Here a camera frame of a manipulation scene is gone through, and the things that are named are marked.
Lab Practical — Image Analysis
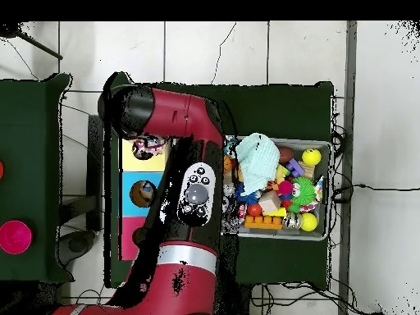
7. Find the mint waffle cloth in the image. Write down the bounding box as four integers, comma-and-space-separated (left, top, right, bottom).
235, 132, 281, 194

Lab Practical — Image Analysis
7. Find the multicoloured patterned cloth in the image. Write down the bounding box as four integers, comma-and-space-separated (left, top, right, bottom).
130, 134, 168, 161

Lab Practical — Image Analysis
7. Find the wooden box with three holes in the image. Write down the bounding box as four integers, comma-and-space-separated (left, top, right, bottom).
116, 134, 173, 262

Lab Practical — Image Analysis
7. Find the shallow clear mesh bin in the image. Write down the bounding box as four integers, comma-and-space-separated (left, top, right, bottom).
222, 133, 332, 242

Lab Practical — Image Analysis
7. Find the orange toy brick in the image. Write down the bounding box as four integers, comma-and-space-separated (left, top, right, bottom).
244, 215, 285, 231

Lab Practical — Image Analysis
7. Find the red spiky ball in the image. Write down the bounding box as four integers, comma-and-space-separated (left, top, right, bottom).
275, 180, 295, 198

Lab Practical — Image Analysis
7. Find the purple toy block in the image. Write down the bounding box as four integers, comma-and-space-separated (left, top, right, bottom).
285, 158, 307, 178

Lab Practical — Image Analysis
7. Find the crushed silver drink can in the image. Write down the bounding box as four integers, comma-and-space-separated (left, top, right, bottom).
281, 211, 303, 231

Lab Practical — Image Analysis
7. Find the green spiky ball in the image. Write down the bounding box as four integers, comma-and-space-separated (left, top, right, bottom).
288, 176, 321, 212

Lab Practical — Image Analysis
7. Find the yellow ball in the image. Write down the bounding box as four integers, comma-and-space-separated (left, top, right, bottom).
303, 148, 322, 167
299, 212, 319, 232

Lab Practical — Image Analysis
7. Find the grey round base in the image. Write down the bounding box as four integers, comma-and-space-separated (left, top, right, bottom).
58, 229, 97, 267

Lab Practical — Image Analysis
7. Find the green cloth side table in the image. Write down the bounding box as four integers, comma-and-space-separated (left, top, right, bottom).
0, 73, 73, 285

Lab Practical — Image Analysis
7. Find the pink round disc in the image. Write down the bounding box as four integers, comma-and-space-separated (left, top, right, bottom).
0, 220, 33, 256

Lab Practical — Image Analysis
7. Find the black stand pole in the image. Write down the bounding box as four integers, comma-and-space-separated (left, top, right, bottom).
0, 22, 65, 62

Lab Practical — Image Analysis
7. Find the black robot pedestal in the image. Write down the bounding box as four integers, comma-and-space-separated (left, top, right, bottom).
228, 283, 253, 315

